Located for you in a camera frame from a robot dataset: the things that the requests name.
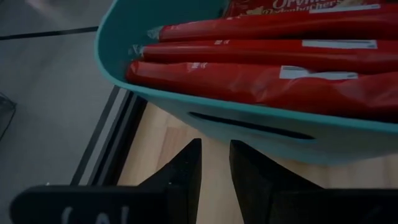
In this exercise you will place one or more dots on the red Orville popcorn bag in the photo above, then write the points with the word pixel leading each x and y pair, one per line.
pixel 264 6
pixel 248 54
pixel 233 84
pixel 280 26

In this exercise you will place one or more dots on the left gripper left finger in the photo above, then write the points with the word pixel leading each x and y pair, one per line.
pixel 183 186

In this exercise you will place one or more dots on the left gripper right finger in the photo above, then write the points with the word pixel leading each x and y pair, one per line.
pixel 258 186

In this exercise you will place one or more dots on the teal plastic basket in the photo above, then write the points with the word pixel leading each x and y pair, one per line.
pixel 130 31

